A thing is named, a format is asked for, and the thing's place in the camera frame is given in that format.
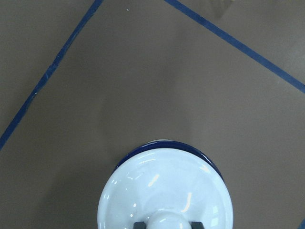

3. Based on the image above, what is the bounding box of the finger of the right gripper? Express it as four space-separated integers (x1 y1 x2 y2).
191 221 204 229
133 221 146 229

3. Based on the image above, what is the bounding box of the white ceramic lid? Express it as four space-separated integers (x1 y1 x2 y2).
97 148 234 229

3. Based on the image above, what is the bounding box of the white enamel mug blue rim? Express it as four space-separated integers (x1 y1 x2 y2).
112 140 224 181

